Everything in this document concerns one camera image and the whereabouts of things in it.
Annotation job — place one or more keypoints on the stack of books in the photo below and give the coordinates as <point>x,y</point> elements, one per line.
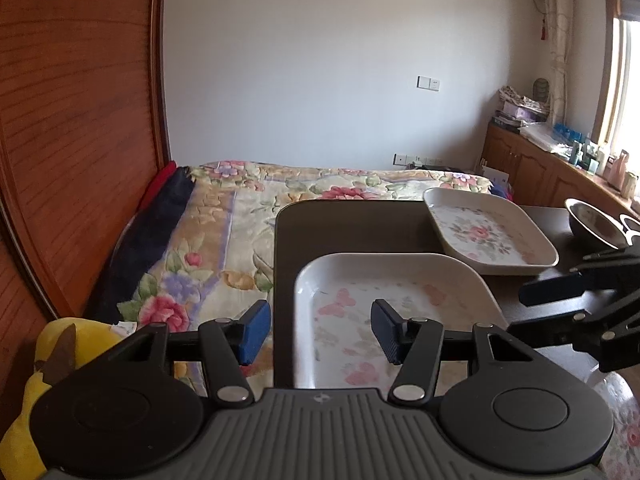
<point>506,124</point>

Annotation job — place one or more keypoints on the yellow plush toy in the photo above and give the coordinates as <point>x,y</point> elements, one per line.
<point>20,435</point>

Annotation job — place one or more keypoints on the floral blanket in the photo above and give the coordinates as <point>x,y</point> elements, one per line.
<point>225,240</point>

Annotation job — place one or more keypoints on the pile of patterned cloth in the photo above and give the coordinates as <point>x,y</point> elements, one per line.
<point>520,96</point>

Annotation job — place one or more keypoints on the patterned beige curtain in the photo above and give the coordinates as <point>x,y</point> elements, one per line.
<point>557,50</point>

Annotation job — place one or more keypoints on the red cloth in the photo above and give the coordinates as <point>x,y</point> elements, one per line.
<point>160,180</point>

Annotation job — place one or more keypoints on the wooden wardrobe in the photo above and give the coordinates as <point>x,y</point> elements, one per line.
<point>75,135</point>

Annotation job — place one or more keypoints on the floral rectangular plate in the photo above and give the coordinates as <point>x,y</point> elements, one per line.
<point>480,230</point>
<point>350,280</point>

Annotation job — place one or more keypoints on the wooden cabinet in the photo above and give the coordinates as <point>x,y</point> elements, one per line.
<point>530,170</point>

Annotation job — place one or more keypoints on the window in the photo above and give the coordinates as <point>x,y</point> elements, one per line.
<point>625,90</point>

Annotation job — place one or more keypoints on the dark blue cloth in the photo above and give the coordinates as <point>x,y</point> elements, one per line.
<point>150,240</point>

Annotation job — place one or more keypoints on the white wall switch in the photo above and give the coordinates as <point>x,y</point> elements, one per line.
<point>428,82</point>

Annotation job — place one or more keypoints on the group of small bottles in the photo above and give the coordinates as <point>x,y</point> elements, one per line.
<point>590,157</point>

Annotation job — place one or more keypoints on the pale pink jug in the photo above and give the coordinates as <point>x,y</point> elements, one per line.
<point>615,170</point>

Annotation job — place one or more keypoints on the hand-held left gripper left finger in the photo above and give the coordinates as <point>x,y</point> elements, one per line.
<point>255,331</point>

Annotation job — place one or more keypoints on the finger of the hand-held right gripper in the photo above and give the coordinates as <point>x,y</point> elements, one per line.
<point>550,290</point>
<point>545,329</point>

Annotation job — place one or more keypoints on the clear plastic bags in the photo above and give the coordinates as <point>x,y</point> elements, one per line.
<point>542,137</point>

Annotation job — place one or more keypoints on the purple box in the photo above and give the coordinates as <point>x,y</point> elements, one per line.
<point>520,111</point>

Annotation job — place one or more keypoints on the white wall socket strip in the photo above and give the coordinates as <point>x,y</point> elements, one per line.
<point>417,160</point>

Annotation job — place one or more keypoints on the red tassel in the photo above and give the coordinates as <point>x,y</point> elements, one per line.
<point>542,30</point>

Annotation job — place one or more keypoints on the pale floral cloth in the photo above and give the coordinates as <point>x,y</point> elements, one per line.
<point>622,430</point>

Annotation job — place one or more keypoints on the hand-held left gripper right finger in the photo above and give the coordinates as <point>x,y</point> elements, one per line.
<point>385,331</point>

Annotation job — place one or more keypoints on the glass jar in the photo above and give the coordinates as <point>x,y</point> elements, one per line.
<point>630,184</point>

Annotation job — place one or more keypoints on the row of blue packs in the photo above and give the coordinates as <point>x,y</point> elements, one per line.
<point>567,132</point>

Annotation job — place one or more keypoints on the white cardboard box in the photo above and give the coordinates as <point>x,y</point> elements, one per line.
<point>495,175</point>

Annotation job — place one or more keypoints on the stainless steel bowl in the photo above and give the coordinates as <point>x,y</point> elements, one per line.
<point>595,225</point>

